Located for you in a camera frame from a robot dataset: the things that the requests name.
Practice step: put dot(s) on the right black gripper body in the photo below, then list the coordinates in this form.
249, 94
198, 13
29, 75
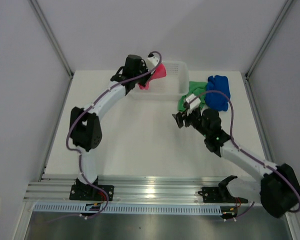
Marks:
194, 120

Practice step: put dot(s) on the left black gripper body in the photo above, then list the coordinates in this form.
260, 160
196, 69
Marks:
143, 69

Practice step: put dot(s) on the pink towel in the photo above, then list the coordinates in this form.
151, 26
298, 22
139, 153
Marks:
159, 73

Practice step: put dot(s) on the white plastic basket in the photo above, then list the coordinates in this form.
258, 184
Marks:
169, 88

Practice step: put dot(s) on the green towel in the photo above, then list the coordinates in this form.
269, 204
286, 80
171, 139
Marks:
195, 88

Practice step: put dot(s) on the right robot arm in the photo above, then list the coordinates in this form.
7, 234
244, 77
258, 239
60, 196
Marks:
275, 187

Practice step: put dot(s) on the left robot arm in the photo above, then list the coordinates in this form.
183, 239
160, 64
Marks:
85, 133

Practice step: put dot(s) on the blue towel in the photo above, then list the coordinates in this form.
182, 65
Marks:
219, 88

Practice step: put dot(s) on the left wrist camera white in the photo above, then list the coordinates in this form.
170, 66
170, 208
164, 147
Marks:
152, 61

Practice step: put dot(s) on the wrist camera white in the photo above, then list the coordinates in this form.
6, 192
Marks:
192, 102
152, 61

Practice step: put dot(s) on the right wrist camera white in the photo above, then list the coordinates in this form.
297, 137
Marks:
192, 102

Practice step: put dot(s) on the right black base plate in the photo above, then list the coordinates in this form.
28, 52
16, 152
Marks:
215, 194

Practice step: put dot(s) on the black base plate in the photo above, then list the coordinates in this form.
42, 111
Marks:
215, 194
88, 193

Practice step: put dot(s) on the left aluminium frame post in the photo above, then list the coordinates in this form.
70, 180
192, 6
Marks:
39, 14

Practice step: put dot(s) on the aluminium frame post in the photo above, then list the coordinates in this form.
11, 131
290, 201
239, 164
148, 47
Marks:
274, 29
39, 14

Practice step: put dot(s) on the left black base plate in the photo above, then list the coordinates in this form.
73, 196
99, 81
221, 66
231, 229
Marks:
88, 193

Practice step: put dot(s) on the slotted cable duct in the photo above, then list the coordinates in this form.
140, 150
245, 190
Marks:
111, 208

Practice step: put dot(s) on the right aluminium frame post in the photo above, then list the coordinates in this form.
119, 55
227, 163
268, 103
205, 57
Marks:
274, 29

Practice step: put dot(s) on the aluminium mounting rail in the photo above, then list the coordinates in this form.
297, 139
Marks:
127, 189

